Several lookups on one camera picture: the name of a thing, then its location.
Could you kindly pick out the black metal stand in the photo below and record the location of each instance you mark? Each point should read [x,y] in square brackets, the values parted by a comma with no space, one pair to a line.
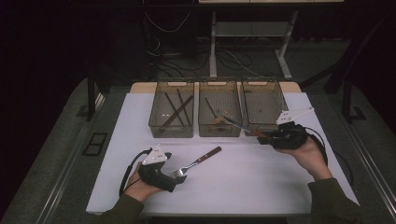
[347,99]

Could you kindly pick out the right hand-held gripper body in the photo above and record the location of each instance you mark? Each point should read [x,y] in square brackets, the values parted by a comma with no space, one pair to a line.
[291,138]

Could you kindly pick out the black rectangular floor frame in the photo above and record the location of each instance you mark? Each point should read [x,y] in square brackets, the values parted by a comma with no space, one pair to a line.
[94,144]

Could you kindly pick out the person's right hand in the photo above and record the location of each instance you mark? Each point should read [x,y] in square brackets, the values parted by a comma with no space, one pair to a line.
[311,157]

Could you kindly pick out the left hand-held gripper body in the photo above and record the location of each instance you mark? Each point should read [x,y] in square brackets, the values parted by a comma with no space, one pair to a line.
[154,177]

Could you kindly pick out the brown chopstick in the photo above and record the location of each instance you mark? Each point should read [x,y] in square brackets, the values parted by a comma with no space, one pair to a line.
[169,119]

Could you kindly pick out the smoky transparent plastic bin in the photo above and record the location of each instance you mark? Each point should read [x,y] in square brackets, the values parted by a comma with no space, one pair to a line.
[172,130]
[219,102]
[264,107]

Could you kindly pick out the white standing desk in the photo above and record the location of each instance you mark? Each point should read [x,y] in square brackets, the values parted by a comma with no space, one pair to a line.
[213,46]

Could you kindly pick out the person's left hand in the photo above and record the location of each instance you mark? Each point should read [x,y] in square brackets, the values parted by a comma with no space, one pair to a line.
[137,189]

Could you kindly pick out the aluminium floor rail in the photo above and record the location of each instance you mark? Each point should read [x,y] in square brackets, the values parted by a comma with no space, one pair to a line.
[375,171]
[60,186]

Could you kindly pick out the thin silver metal utensil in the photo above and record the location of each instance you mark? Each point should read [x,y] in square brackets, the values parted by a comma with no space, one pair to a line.
[211,108]

